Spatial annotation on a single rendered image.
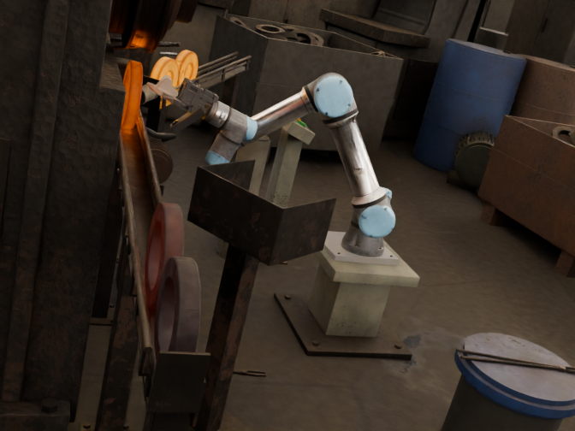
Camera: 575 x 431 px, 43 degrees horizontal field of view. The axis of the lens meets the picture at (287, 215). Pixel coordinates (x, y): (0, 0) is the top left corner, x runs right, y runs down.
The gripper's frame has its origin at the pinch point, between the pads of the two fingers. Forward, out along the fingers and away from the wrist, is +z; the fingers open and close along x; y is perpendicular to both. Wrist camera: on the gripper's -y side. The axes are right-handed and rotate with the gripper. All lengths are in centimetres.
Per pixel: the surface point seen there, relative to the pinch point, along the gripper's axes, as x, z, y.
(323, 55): -189, -118, 32
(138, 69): 17.8, 8.6, 5.8
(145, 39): 26.3, 12.0, 14.8
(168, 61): -33.6, -8.1, 5.1
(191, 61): -49, -18, 8
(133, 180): 51, 4, -13
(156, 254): 98, 4, -11
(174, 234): 110, 7, -2
